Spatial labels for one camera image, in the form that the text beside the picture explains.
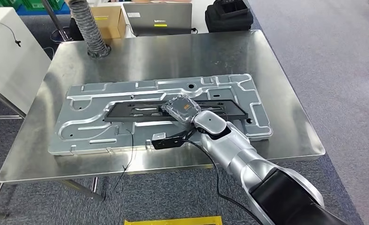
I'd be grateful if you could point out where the cardboard box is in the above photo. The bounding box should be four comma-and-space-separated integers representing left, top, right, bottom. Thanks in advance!
89, 5, 127, 39

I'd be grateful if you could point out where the black camera bracket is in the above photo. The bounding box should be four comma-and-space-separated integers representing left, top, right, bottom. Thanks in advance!
151, 128, 199, 151

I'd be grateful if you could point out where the blue shelving rack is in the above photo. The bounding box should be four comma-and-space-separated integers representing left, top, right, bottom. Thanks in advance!
15, 3, 72, 16

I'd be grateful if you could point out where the grey flexible hose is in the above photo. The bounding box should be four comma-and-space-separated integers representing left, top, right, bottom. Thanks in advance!
68, 0, 111, 59

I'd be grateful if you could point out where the black wire with plug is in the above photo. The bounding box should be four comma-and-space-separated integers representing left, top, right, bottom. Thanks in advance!
0, 21, 21, 48

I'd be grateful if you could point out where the black bag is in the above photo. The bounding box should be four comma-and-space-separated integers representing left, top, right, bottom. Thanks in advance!
204, 0, 254, 33

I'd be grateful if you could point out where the black plastic panel part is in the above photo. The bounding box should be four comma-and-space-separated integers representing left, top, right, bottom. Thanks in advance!
103, 99, 249, 124

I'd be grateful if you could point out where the grey laptop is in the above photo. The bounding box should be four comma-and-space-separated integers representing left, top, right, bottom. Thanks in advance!
123, 2, 193, 37

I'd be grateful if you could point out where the black camera cable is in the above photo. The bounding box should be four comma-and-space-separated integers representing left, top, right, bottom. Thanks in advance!
183, 139, 264, 225

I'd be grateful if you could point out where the thin black wire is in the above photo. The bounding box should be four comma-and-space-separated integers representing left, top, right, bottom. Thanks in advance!
112, 128, 135, 192

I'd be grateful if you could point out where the yellow floor tape square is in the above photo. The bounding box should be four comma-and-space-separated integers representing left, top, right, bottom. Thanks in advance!
124, 216, 223, 225

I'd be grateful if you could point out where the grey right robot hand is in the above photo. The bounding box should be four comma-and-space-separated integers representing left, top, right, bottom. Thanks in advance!
161, 94, 202, 127

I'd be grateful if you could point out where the stainless steel workbench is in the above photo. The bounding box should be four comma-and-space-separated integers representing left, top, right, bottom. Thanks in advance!
0, 29, 326, 219

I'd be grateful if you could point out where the metal pole stand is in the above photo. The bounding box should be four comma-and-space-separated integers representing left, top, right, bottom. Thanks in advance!
41, 0, 71, 43

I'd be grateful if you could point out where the stamped grey metal plate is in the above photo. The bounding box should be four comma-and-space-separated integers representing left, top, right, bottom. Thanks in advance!
48, 73, 273, 156

